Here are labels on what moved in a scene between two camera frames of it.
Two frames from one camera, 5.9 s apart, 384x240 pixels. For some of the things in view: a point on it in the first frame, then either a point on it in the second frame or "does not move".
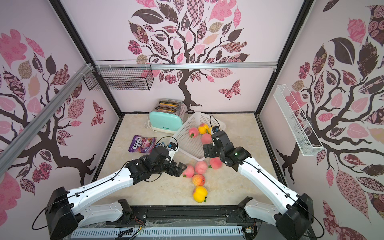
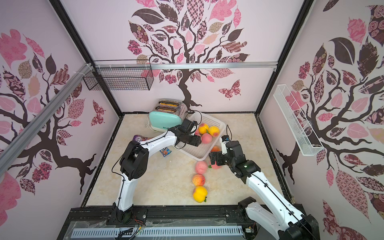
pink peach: [201, 167] does not move
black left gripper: [178, 172] -> [195, 140]
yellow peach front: [200, 193] does not move
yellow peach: [202, 128] does not move
